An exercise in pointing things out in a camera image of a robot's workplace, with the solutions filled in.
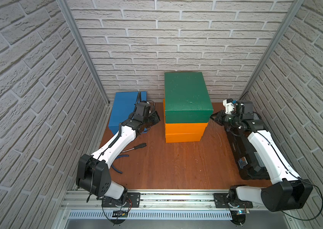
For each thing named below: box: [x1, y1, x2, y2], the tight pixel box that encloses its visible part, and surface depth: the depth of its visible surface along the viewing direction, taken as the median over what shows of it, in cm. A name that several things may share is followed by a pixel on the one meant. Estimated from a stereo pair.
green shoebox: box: [164, 72, 214, 124], surface depth 79 cm
